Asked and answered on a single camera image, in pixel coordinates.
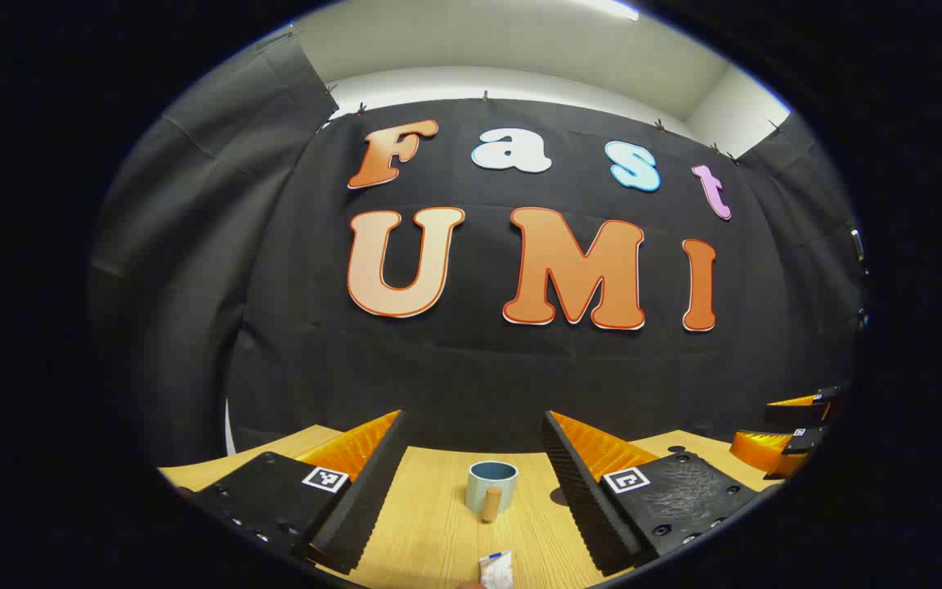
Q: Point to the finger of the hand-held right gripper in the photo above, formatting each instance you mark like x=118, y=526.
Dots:
x=806, y=411
x=765, y=454

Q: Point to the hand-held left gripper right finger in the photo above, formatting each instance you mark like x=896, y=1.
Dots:
x=581, y=499

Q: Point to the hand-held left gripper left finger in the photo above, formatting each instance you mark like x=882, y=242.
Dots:
x=361, y=499

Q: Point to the dark round coaster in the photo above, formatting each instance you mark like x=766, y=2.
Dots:
x=559, y=496

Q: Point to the light blue cup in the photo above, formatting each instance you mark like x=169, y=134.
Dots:
x=477, y=495

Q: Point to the white toothpaste tube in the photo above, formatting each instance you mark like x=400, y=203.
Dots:
x=495, y=568

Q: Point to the wooden desktop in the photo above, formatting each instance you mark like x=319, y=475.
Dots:
x=430, y=523

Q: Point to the black backdrop cloth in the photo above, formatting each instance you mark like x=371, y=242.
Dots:
x=479, y=368

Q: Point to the dark grey side cloth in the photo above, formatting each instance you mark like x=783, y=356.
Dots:
x=185, y=270

